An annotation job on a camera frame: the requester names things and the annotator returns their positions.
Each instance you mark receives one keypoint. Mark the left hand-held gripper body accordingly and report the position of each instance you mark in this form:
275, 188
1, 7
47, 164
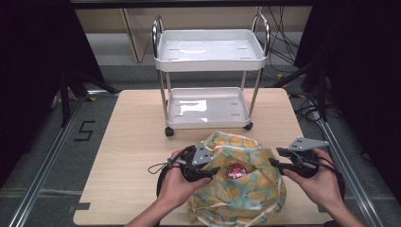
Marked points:
201, 156

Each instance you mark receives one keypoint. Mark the wooden cabinet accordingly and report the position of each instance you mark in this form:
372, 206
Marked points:
138, 31

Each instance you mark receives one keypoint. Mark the black metal stand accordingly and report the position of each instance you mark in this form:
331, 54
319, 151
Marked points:
65, 101
321, 91

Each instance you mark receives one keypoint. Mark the white two-tier trolley cart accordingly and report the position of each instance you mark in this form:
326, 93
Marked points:
209, 50

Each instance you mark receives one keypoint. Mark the person's right hand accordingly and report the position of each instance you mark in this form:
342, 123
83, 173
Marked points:
321, 186

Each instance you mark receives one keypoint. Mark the fruit print fabric bag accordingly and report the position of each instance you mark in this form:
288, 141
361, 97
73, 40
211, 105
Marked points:
239, 198

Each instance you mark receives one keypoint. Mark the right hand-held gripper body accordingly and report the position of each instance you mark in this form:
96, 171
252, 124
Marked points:
305, 144

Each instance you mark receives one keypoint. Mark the black curtain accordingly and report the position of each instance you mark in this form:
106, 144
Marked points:
362, 78
34, 63

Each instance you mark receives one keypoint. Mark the aluminium floor rail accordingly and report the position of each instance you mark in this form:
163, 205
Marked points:
47, 167
346, 173

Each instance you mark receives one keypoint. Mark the person's left hand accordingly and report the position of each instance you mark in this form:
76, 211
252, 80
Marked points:
175, 189

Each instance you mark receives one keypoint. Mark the black frame beam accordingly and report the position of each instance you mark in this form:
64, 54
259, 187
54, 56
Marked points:
189, 3

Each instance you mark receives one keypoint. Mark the red lid jar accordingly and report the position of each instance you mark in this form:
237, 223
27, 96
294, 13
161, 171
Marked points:
236, 171

